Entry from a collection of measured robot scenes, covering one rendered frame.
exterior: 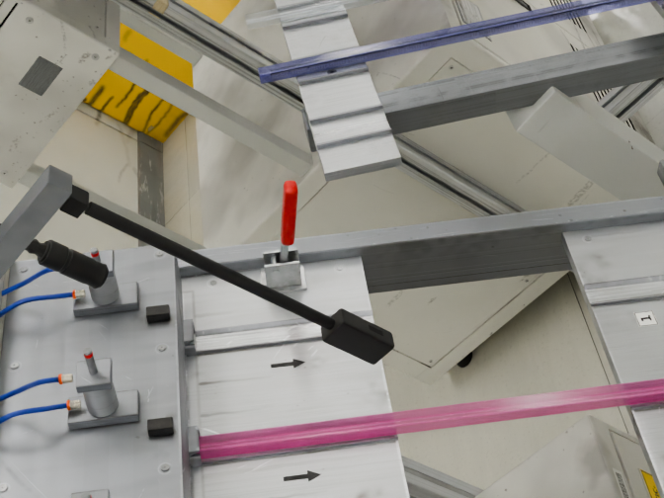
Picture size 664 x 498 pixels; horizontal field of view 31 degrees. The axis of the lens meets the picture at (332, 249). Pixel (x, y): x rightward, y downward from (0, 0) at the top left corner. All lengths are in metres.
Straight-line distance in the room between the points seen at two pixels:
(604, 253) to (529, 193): 1.05
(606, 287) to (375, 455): 0.26
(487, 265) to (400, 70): 0.86
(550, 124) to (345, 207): 0.83
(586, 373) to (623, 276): 1.19
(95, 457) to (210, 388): 0.14
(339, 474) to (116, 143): 3.33
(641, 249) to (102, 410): 0.49
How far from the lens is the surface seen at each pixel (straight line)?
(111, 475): 0.83
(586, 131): 1.28
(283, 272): 1.00
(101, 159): 4.04
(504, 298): 2.27
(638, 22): 2.57
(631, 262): 1.05
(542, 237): 1.06
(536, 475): 1.33
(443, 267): 1.06
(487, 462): 2.32
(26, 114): 1.89
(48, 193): 0.66
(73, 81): 1.85
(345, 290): 1.00
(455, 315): 2.27
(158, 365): 0.89
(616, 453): 1.30
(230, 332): 0.98
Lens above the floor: 1.54
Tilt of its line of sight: 31 degrees down
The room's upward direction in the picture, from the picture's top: 62 degrees counter-clockwise
